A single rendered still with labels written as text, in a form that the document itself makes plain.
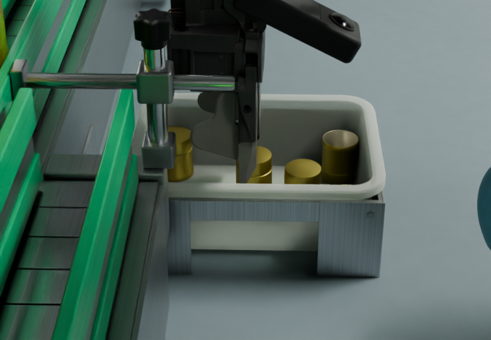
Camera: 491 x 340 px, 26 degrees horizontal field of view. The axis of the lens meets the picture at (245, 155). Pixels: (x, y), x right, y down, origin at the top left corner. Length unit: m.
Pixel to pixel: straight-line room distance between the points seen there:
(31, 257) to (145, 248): 0.08
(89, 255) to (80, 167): 0.24
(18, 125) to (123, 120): 0.07
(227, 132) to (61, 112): 0.15
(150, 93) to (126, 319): 0.19
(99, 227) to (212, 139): 0.33
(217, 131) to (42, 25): 0.18
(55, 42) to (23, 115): 0.24
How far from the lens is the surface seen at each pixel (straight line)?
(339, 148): 1.00
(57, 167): 0.85
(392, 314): 0.91
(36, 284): 0.73
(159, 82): 0.80
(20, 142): 0.76
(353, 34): 0.92
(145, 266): 0.75
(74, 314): 0.57
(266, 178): 0.99
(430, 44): 1.37
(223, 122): 0.94
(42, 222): 0.79
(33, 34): 0.90
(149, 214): 0.79
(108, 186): 0.67
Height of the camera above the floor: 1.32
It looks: 31 degrees down
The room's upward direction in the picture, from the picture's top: straight up
